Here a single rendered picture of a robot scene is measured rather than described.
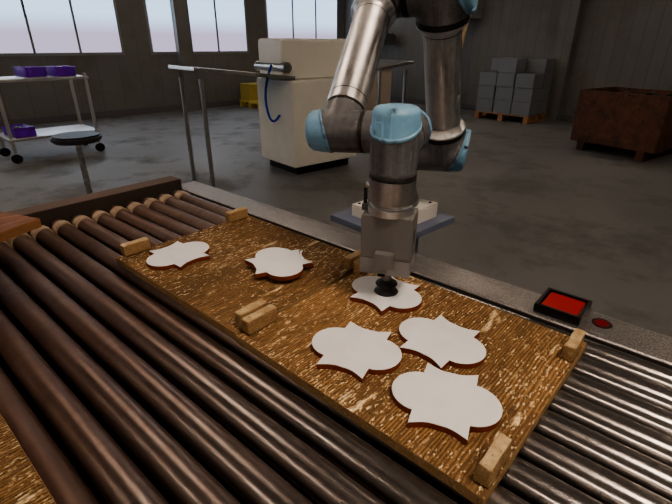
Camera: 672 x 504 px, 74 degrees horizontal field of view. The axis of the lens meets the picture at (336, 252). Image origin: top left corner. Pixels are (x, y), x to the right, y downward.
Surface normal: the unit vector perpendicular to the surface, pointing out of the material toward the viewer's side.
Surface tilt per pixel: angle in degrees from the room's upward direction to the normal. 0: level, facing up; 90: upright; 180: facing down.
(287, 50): 90
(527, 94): 90
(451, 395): 0
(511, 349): 0
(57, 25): 90
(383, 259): 90
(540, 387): 0
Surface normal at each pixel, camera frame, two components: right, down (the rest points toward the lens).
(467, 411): 0.00, -0.91
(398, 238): -0.30, 0.40
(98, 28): 0.68, 0.32
